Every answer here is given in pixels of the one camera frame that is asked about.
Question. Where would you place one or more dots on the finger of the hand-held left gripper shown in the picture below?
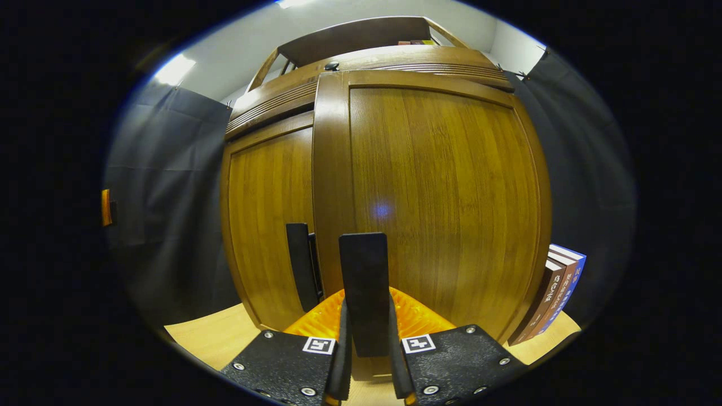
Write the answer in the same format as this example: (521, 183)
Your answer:
(105, 207)

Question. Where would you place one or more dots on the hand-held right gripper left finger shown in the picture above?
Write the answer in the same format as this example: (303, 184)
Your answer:
(341, 366)

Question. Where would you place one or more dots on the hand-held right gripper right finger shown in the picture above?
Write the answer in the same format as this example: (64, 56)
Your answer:
(397, 366)

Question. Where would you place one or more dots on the wooden shoe cabinet door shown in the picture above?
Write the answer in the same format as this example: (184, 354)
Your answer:
(451, 197)
(265, 225)

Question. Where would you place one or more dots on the wooden double-door shoe cabinet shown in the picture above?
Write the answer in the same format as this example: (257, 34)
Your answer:
(361, 39)

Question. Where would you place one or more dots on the wooden cabinet drawer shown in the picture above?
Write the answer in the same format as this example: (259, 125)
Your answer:
(395, 56)

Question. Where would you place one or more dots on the ceiling light strip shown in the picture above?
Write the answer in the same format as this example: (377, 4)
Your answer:
(175, 69)

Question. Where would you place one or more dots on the reddish brown book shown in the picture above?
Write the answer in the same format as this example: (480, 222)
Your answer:
(557, 299)

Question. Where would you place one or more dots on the blue book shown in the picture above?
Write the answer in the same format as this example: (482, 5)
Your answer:
(572, 285)

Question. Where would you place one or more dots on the black drawer knob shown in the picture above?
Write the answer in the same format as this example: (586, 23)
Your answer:
(331, 66)

